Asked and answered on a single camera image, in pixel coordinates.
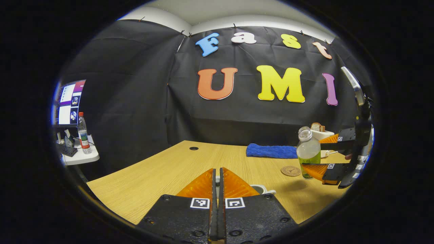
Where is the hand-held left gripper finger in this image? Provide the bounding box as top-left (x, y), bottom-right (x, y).
top-left (219, 168), bottom-right (299, 244)
top-left (137, 168), bottom-right (218, 243)

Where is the clear green label water bottle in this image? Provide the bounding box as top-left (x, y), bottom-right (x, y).
top-left (296, 126), bottom-right (321, 179)

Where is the round brown coaster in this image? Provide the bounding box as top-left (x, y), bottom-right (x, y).
top-left (281, 166), bottom-right (301, 177)

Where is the white teacup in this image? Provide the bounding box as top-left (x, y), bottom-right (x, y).
top-left (250, 184), bottom-right (277, 196)

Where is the red cap plastic bottle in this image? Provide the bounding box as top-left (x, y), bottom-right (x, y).
top-left (77, 112), bottom-right (92, 155)

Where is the white toaster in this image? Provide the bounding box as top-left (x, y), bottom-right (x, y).
top-left (310, 129), bottom-right (336, 158)

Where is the blue towel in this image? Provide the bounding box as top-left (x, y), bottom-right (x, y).
top-left (246, 143), bottom-right (299, 159)

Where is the black backdrop cloth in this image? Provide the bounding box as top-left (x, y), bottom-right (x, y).
top-left (59, 19), bottom-right (373, 180)

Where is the white side table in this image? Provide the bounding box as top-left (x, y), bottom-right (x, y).
top-left (61, 135), bottom-right (100, 166)

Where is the black desk organizer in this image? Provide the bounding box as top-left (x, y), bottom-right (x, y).
top-left (62, 142), bottom-right (78, 158)

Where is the computer monitor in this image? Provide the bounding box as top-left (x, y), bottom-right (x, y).
top-left (54, 80), bottom-right (86, 128)

